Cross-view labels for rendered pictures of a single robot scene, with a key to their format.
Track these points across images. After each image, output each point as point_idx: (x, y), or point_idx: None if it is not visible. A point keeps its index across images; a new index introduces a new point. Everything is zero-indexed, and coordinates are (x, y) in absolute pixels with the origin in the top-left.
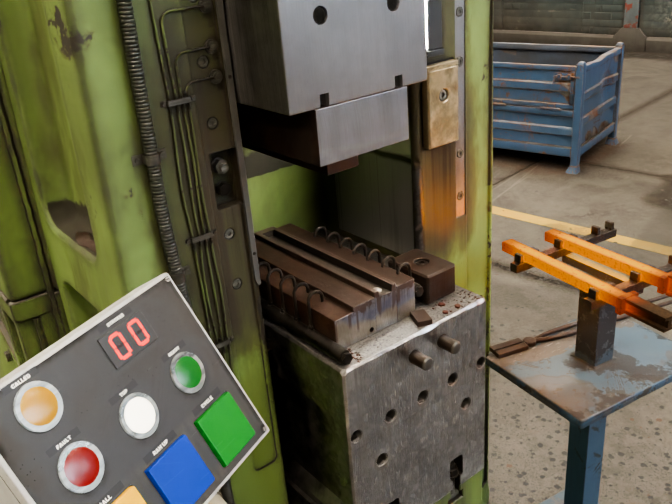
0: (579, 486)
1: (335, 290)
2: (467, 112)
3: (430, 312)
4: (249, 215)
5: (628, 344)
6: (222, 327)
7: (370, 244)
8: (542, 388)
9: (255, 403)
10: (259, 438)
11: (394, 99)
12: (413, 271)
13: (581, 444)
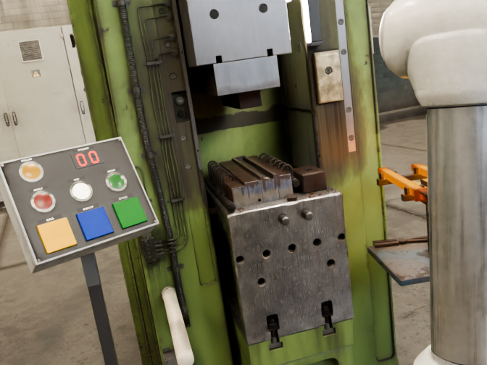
0: None
1: (244, 177)
2: (354, 84)
3: (301, 196)
4: (194, 128)
5: None
6: (178, 190)
7: None
8: (390, 263)
9: (201, 242)
10: (150, 224)
11: (267, 62)
12: (298, 173)
13: None
